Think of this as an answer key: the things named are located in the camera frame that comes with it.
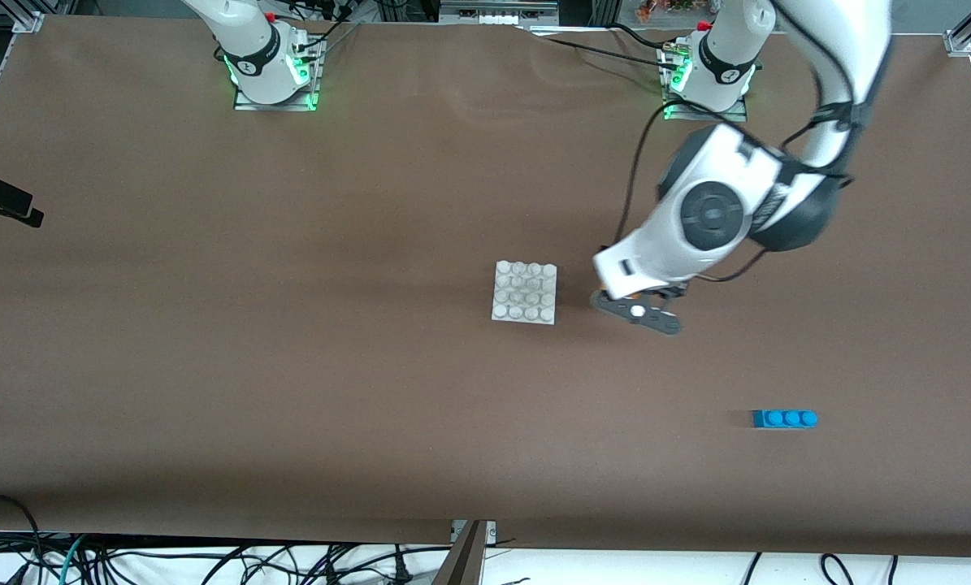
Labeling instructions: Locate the white studded base plate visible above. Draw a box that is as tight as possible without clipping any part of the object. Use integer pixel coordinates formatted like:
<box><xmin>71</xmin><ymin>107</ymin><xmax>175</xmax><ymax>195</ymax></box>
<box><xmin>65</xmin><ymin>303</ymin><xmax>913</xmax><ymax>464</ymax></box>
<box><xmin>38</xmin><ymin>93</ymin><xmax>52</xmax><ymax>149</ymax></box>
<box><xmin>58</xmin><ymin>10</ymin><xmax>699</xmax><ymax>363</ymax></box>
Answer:
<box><xmin>491</xmin><ymin>260</ymin><xmax>558</xmax><ymax>326</ymax></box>

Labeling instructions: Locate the blue toy block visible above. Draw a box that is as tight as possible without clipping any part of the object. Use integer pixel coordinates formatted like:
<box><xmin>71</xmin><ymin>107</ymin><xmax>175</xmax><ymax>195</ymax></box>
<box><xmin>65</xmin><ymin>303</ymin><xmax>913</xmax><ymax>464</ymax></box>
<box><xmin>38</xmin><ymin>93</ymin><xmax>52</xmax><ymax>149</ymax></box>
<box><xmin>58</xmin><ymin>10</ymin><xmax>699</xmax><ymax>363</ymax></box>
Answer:
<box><xmin>752</xmin><ymin>409</ymin><xmax>818</xmax><ymax>430</ymax></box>

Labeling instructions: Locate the white power strip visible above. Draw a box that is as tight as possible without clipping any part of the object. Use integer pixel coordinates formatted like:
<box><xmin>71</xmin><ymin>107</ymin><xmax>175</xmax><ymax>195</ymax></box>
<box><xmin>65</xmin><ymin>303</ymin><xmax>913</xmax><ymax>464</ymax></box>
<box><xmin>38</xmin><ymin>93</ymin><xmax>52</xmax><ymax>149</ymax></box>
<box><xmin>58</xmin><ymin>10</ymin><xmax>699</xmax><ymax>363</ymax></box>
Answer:
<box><xmin>440</xmin><ymin>0</ymin><xmax>559</xmax><ymax>25</ymax></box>

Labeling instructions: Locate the brown table cover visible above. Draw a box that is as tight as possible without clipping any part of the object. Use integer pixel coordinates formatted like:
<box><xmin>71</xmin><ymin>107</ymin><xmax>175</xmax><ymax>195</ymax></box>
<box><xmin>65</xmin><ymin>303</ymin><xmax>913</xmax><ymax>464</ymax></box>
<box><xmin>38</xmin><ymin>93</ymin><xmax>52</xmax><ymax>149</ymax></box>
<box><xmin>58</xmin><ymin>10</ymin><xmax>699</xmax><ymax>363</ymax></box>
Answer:
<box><xmin>0</xmin><ymin>15</ymin><xmax>971</xmax><ymax>559</ymax></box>

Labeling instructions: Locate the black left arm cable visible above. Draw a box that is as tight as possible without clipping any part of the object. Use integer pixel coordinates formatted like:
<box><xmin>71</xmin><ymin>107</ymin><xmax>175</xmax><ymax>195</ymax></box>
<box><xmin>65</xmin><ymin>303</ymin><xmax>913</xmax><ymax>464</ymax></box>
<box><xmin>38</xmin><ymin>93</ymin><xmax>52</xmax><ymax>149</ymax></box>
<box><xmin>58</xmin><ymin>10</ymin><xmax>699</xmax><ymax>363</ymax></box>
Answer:
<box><xmin>615</xmin><ymin>49</ymin><xmax>856</xmax><ymax>283</ymax></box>

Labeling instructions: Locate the black base supply cable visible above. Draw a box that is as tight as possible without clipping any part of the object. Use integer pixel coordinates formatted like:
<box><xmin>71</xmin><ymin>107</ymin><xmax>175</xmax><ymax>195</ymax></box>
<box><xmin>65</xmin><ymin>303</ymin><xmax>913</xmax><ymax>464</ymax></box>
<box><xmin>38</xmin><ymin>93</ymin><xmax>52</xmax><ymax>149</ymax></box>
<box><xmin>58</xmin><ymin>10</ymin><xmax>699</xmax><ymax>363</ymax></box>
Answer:
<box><xmin>611</xmin><ymin>23</ymin><xmax>681</xmax><ymax>51</ymax></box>
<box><xmin>534</xmin><ymin>34</ymin><xmax>671</xmax><ymax>64</ymax></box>
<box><xmin>306</xmin><ymin>12</ymin><xmax>364</xmax><ymax>54</ymax></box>

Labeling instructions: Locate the black looped floor cable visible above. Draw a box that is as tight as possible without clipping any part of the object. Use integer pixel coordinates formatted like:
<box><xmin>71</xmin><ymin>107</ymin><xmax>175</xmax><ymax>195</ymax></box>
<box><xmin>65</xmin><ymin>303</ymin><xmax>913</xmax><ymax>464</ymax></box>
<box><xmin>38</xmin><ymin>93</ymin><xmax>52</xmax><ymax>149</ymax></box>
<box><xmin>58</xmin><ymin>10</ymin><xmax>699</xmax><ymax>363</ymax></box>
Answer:
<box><xmin>0</xmin><ymin>493</ymin><xmax>43</xmax><ymax>585</ymax></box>

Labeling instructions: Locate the aluminium profile post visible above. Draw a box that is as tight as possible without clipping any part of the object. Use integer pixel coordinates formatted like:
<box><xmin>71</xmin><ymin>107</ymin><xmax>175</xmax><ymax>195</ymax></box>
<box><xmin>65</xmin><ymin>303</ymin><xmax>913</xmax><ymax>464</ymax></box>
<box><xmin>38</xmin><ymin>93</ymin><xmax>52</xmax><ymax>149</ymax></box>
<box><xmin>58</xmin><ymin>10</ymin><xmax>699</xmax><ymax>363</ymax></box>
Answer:
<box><xmin>432</xmin><ymin>520</ymin><xmax>490</xmax><ymax>585</ymax></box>

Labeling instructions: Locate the teal floor cable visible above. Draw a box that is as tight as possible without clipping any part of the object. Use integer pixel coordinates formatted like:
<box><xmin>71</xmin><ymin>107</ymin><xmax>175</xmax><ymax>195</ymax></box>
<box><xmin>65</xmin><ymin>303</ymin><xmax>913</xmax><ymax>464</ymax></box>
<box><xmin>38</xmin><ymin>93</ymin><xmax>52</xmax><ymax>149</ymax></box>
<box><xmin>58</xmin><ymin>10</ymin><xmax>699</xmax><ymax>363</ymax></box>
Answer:
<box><xmin>56</xmin><ymin>535</ymin><xmax>89</xmax><ymax>585</ymax></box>

